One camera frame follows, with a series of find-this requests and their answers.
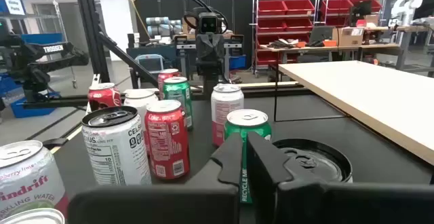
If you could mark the pale blue screen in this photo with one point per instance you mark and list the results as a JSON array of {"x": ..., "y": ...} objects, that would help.
[{"x": 149, "y": 64}]

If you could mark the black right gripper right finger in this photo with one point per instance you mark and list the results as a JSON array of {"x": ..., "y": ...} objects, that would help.
[{"x": 339, "y": 203}]

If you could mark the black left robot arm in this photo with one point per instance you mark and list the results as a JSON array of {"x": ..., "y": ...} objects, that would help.
[{"x": 211, "y": 88}]

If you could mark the red Coca-Cola can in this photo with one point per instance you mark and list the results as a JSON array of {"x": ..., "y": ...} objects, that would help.
[
  {"x": 103, "y": 98},
  {"x": 166, "y": 74},
  {"x": 166, "y": 142}
]

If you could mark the blue plastic bin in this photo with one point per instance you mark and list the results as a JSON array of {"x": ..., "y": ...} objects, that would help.
[
  {"x": 238, "y": 62},
  {"x": 23, "y": 110},
  {"x": 40, "y": 39}
]

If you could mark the white and blue sign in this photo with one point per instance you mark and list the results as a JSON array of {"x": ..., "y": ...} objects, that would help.
[{"x": 14, "y": 6}]

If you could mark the white Celsius can black lid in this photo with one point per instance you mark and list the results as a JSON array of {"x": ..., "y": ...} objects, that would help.
[
  {"x": 322, "y": 163},
  {"x": 115, "y": 149}
]

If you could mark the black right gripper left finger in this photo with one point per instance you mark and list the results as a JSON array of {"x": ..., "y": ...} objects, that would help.
[{"x": 169, "y": 203}]

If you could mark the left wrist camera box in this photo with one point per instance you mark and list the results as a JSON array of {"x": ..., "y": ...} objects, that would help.
[{"x": 208, "y": 23}]

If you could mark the cardboard box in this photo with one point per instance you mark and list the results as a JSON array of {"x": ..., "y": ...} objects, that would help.
[{"x": 347, "y": 37}]

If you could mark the white and red Spindrift can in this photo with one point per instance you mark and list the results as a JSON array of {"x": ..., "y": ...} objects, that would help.
[
  {"x": 225, "y": 108},
  {"x": 140, "y": 100},
  {"x": 27, "y": 183}
]

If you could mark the wooden shelf with black legs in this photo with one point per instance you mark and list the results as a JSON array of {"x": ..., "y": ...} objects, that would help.
[{"x": 373, "y": 98}]

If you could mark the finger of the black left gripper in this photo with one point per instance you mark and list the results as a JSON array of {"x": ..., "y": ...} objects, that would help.
[
  {"x": 217, "y": 49},
  {"x": 202, "y": 49}
]

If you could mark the wooden workbench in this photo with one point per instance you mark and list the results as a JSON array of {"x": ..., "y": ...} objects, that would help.
[
  {"x": 413, "y": 28},
  {"x": 339, "y": 48}
]

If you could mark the red plastic storage bin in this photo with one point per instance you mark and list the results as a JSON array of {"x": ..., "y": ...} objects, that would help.
[
  {"x": 298, "y": 24},
  {"x": 298, "y": 6},
  {"x": 271, "y": 25},
  {"x": 268, "y": 40},
  {"x": 271, "y": 7},
  {"x": 334, "y": 20},
  {"x": 335, "y": 6},
  {"x": 268, "y": 57},
  {"x": 375, "y": 4}
]

